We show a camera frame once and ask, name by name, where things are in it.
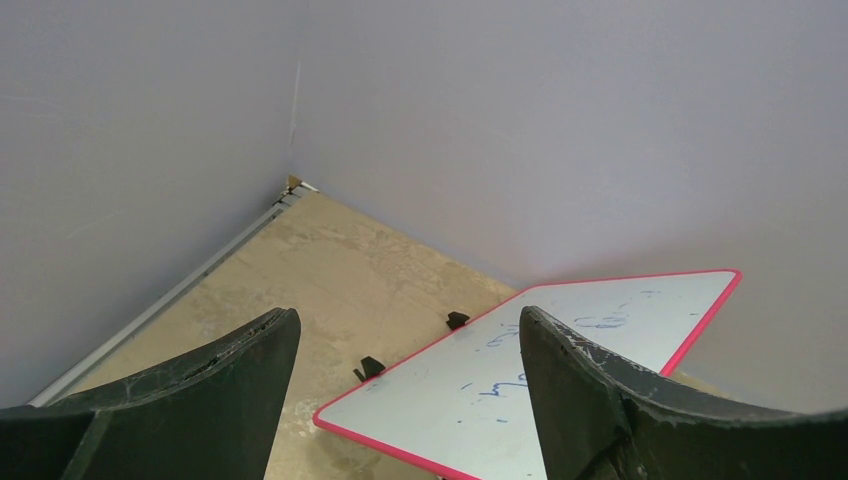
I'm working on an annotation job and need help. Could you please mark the black wire whiteboard stand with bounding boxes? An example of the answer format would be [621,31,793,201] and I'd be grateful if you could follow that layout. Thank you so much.
[353,311,470,383]

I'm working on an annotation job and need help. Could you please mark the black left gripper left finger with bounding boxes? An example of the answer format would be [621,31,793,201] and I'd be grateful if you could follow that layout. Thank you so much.
[1,308,301,479]

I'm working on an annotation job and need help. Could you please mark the aluminium table edge rail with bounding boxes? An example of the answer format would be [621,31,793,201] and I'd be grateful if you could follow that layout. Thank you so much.
[27,181,319,407]

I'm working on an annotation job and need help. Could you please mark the pink framed whiteboard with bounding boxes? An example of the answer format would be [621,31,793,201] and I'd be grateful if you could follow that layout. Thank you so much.
[313,269,742,479]

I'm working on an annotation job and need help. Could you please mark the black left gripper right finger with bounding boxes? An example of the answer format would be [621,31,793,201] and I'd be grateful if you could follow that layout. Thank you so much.
[519,306,847,479]

